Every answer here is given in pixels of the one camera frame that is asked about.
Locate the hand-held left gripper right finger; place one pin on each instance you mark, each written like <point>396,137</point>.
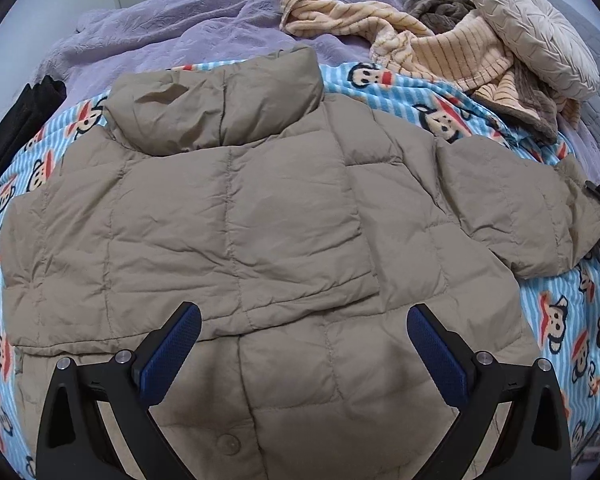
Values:
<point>437,355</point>

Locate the purple quilted bedspread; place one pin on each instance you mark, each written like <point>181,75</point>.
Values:
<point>180,25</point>

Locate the black cloth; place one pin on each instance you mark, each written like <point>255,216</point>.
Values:
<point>20,120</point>

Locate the khaki puffer jacket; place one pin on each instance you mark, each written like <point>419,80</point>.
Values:
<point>280,210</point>

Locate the round pleated cream cushion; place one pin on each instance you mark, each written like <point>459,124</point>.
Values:
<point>530,25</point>

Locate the brown fuzzy cloth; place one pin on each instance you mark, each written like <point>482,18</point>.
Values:
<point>440,10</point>

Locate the monkey print striped blanket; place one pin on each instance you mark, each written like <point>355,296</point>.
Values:
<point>555,320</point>

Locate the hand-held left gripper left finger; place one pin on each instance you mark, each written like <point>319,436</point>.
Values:
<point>175,345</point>

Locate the beige striped fleece blanket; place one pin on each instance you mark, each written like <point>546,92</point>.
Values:
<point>450,55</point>

